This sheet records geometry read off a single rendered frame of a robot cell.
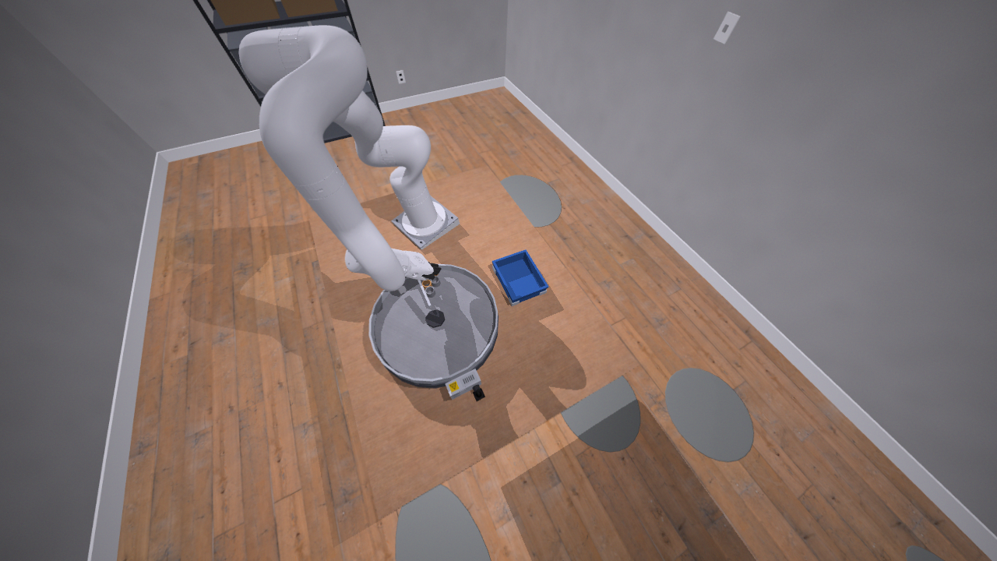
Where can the blue plastic crate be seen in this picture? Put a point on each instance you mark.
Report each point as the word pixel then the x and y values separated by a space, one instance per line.
pixel 519 277

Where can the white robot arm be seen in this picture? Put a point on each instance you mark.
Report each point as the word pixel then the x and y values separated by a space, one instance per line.
pixel 313 76

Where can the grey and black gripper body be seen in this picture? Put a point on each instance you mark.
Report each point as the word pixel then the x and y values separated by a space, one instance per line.
pixel 418 266

